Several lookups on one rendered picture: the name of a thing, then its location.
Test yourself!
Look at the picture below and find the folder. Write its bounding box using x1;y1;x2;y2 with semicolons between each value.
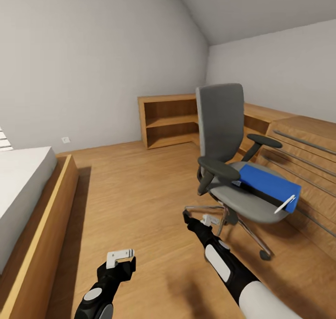
231;164;302;213

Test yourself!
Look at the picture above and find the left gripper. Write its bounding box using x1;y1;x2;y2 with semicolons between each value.
97;256;136;287

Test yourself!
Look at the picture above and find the swivel chair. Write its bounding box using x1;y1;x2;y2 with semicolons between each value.
183;83;290;261

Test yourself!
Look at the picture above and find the pen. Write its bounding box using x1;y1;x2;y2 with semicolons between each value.
275;194;295;213

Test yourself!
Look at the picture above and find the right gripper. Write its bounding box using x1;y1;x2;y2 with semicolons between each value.
183;213;212;239

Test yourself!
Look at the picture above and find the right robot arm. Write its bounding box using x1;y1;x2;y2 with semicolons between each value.
183;213;301;319

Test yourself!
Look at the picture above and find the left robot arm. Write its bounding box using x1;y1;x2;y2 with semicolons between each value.
74;249;136;319

